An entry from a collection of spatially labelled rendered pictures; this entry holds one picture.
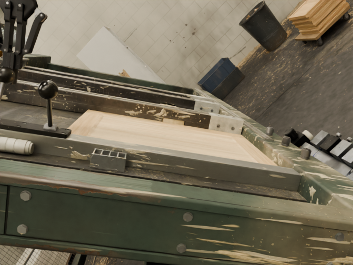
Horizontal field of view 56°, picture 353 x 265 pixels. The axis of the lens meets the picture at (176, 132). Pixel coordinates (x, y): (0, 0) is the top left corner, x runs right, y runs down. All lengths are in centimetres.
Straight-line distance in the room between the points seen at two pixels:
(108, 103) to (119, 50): 377
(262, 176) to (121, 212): 39
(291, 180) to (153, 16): 569
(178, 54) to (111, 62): 175
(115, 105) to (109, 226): 74
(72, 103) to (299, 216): 89
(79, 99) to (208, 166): 62
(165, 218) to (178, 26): 591
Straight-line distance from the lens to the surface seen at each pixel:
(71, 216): 52
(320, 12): 423
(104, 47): 498
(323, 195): 74
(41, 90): 69
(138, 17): 634
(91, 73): 260
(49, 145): 75
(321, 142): 116
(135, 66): 494
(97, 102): 121
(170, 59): 633
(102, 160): 70
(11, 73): 82
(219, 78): 539
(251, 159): 95
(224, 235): 53
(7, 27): 85
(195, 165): 74
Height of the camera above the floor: 134
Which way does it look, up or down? 13 degrees down
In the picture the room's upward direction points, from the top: 46 degrees counter-clockwise
